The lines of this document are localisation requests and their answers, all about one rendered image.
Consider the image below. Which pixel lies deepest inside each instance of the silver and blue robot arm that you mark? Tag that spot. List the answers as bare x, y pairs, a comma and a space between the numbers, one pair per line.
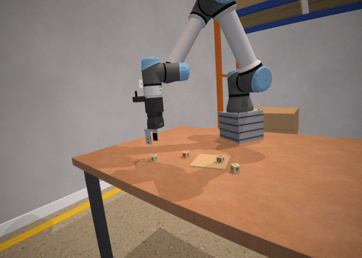
251, 76

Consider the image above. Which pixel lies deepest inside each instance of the tan square mat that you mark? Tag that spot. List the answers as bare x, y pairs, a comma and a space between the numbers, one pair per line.
209, 161

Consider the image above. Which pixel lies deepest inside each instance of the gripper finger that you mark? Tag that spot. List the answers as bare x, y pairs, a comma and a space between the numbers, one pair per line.
155, 135
148, 136

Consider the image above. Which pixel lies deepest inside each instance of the beige letter block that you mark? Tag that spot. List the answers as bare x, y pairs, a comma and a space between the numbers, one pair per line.
235, 168
220, 159
153, 158
185, 154

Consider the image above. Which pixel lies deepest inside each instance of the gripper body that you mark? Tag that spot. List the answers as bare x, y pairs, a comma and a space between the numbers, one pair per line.
153, 105

